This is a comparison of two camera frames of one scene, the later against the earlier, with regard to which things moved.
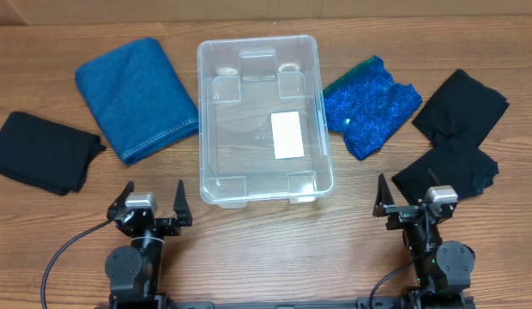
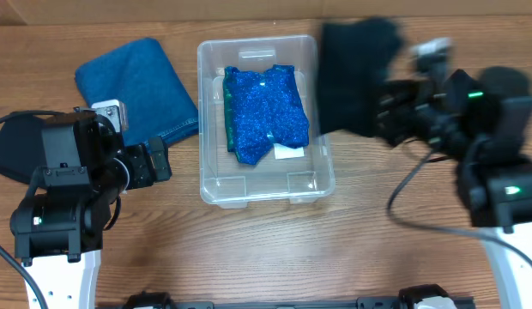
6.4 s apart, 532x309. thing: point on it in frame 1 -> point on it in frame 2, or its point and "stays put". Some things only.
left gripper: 184,216 -> 145,175
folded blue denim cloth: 137,99 stays put
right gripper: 400,213 -> 389,107
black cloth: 468,169 -> 356,57
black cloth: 43,154 stays put
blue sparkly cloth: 365,105 -> 262,109
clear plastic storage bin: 263,126 stays put
